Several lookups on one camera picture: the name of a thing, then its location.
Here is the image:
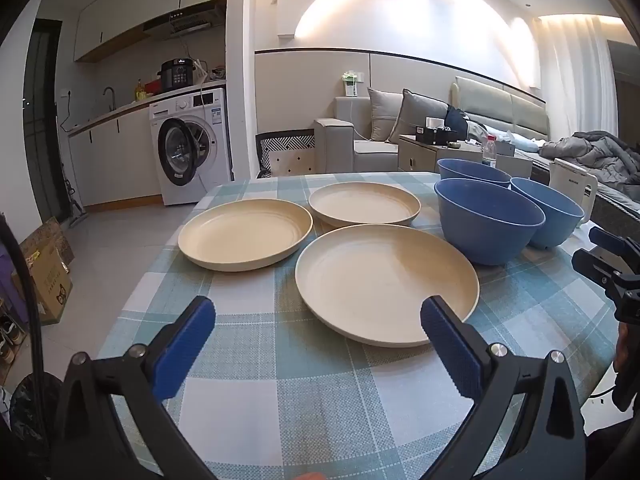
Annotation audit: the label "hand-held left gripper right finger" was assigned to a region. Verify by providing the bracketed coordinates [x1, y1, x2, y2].
[419, 295, 587, 480]

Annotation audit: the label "cardboard box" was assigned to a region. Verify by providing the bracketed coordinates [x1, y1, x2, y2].
[19, 217, 75, 326]

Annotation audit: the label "grey sofa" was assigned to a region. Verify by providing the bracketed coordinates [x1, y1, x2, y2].
[314, 96, 451, 173]

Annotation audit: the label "kitchen counter with cabinets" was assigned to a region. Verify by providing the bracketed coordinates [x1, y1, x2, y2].
[67, 80, 228, 208]

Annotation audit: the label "dark blue clothes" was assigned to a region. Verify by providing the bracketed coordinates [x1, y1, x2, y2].
[444, 105, 471, 136]

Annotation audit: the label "black box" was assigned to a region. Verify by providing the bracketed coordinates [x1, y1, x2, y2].
[415, 126, 458, 146]

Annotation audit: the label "white upper kitchen cabinets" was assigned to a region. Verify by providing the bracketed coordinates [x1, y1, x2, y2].
[74, 0, 231, 63]

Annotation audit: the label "black pressure cooker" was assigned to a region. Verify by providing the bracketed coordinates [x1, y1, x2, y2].
[158, 58, 197, 93]

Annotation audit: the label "white curtain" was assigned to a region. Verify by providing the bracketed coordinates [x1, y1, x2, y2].
[537, 15, 618, 141]

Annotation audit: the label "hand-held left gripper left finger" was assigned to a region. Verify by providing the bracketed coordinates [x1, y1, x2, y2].
[50, 296, 217, 480]

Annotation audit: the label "grey pillow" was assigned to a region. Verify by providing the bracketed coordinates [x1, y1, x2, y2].
[387, 89, 448, 145]
[367, 87, 405, 142]

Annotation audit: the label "teal checked tablecloth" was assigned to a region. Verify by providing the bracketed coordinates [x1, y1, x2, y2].
[97, 171, 621, 480]

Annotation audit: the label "grey duvet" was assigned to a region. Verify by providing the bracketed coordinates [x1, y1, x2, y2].
[537, 131, 640, 186]

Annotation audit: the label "white electric kettle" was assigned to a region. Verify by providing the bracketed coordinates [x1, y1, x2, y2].
[549, 158, 599, 228]

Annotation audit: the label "cream plate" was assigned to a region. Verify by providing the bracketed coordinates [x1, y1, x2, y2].
[178, 198, 314, 272]
[295, 223, 480, 348]
[308, 181, 422, 227]

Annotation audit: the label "range hood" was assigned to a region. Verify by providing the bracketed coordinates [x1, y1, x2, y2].
[144, 4, 227, 41]

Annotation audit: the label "bed with padded headboard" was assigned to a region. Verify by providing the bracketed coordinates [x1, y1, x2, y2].
[450, 76, 640, 211]

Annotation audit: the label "black white patterned cushion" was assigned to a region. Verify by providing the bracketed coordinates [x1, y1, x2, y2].
[255, 131, 317, 179]

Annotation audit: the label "blue bowl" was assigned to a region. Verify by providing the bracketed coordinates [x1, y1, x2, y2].
[510, 177, 586, 250]
[437, 158, 512, 188]
[434, 178, 547, 266]

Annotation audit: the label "white washing machine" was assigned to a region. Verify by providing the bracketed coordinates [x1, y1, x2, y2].
[149, 88, 234, 207]

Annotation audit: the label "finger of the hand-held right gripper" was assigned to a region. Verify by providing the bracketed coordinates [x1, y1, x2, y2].
[572, 248, 632, 289]
[589, 226, 640, 262]

